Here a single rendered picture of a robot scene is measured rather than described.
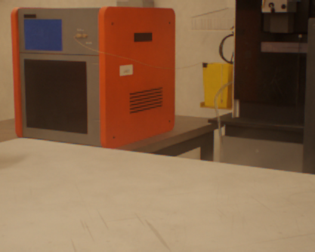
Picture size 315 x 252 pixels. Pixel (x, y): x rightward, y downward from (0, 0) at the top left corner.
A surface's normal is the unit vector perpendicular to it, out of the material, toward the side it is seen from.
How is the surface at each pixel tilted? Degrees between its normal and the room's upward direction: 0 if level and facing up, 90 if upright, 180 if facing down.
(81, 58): 90
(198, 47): 90
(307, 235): 0
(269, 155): 90
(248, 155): 90
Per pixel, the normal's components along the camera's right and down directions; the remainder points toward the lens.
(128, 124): 0.86, 0.09
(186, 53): -0.51, 0.15
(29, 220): 0.00, -0.99
